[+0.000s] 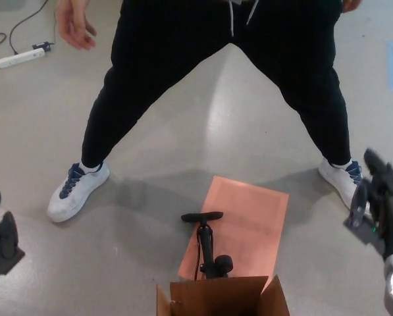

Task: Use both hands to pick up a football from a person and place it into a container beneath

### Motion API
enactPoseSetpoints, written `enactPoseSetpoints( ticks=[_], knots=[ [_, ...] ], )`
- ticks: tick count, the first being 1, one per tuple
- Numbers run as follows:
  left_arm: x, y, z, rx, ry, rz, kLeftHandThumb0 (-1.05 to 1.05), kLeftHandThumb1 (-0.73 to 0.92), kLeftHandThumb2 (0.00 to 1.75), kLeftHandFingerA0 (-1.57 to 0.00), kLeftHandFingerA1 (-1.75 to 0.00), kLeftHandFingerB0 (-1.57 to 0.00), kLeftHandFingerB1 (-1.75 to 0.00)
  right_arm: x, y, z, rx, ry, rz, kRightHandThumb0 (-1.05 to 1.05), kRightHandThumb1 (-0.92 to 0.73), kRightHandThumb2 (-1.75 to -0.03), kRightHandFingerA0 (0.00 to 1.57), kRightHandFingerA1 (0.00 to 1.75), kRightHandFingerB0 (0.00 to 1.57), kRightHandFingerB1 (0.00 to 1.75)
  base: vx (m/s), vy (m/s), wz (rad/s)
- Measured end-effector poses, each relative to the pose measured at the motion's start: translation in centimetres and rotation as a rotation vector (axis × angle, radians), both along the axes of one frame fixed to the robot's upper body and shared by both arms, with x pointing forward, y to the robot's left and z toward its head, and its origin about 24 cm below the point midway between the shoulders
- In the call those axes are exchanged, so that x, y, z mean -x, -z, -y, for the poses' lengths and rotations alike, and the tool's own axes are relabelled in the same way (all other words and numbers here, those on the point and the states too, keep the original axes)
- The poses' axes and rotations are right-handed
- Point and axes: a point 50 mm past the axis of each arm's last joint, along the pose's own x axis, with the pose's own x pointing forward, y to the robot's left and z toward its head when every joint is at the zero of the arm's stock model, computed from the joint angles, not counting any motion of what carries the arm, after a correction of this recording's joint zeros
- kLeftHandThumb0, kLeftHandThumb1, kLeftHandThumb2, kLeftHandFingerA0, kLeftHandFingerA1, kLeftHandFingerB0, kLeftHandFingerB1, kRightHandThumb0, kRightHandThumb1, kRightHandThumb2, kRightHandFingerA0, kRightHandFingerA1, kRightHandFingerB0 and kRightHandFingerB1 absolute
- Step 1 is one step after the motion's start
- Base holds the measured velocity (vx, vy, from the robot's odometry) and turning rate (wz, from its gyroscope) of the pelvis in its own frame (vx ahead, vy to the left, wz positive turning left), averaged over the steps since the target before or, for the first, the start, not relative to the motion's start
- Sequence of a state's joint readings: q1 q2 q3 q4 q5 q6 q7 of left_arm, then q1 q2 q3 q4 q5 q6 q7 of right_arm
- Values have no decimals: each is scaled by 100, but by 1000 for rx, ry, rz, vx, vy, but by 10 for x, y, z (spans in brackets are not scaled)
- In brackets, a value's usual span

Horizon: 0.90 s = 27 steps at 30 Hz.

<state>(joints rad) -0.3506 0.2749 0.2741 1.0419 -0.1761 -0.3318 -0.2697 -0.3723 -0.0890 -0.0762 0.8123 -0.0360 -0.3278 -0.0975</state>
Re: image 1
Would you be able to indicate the person's black trousers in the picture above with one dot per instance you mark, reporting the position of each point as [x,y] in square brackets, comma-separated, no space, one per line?
[298,66]

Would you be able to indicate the white sneaker navy laces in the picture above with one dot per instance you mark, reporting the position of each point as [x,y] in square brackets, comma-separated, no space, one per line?
[74,197]
[339,179]

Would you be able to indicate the black air pump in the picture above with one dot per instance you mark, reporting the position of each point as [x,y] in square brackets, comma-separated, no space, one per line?
[206,243]

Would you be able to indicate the black power adapter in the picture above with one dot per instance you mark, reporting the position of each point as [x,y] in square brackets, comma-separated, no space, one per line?
[42,46]

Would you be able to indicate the person's right hand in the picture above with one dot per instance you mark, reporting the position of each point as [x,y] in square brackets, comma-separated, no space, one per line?
[72,23]

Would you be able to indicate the brown cardboard box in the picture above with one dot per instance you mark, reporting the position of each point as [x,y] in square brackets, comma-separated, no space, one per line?
[216,296]

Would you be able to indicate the white power strip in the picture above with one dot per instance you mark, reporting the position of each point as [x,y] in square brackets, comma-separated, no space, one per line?
[20,58]

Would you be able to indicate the pink flat board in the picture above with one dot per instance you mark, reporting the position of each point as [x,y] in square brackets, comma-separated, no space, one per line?
[249,214]

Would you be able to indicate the person's left hand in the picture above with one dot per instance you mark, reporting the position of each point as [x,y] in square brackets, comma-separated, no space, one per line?
[350,5]

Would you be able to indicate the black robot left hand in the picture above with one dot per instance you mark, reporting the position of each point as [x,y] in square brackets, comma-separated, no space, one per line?
[2,243]

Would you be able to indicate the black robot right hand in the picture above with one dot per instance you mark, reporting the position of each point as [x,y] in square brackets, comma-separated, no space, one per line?
[388,214]

